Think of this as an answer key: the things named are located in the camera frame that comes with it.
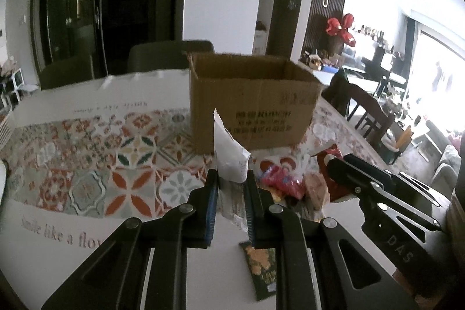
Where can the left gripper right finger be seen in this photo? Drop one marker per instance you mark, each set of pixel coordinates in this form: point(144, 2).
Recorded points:
point(254, 210)

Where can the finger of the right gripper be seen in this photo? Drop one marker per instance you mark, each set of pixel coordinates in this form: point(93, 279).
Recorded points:
point(350, 177)

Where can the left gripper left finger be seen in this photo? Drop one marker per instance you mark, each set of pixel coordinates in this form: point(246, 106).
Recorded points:
point(210, 205)

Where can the red white candy packet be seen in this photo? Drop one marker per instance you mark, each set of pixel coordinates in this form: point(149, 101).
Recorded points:
point(328, 158)

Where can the white snack packet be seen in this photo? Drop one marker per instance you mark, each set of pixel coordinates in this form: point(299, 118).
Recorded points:
point(231, 158)

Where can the red pink snack bag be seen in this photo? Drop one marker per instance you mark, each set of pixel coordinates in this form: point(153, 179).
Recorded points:
point(287, 182)

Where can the green black snack packet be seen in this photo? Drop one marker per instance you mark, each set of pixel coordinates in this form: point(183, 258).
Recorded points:
point(263, 269)

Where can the beige fortune biscuit packet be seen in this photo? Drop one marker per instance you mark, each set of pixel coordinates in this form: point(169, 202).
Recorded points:
point(317, 190)

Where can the wooden chair right side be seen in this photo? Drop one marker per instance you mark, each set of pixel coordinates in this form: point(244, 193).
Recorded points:
point(378, 126)

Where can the white sideboard cabinet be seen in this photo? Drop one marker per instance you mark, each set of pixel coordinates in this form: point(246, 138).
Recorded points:
point(325, 78)

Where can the brown cardboard box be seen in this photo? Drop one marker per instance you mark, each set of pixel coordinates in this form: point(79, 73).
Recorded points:
point(264, 101)

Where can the patterned floral tablecloth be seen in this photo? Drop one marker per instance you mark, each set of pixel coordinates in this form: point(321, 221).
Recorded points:
point(84, 157)

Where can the dark chair behind table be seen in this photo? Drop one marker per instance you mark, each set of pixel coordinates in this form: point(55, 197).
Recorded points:
point(165, 55)

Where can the dark chair far left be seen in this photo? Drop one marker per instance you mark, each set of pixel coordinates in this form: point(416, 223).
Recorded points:
point(65, 72)

